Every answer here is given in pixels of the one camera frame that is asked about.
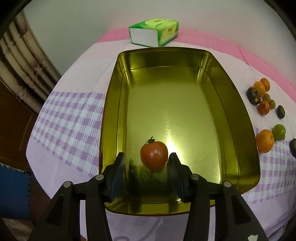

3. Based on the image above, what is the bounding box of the large orange mandarin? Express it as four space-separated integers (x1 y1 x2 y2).
256 129 274 153

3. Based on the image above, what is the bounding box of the brown longan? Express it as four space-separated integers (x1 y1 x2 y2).
269 99 276 109
262 93 271 103

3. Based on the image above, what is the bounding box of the yellow-orange mandarin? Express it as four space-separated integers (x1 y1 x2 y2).
253 81 266 97

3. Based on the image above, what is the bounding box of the pink purple checked tablecloth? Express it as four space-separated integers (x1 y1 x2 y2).
26 28 295 240

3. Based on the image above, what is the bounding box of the dark passion fruit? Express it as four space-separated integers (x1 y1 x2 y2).
290 138 296 158
276 105 285 120

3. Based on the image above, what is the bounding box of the gold rectangular tin tray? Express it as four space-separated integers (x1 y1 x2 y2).
99 47 260 216

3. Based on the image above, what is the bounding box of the dark mangosteen with calyx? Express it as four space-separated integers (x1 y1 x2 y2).
246 87 261 105

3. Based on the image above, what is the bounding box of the small red tomato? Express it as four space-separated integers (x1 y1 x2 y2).
258 100 270 115

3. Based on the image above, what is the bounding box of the green tissue box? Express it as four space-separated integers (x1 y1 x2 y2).
128 18 179 47

